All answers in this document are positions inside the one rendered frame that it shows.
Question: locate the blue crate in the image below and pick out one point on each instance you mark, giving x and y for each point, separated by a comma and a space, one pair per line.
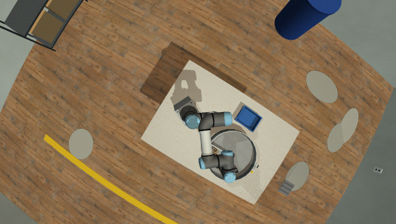
248, 118

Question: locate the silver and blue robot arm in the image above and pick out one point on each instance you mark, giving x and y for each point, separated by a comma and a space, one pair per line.
204, 121

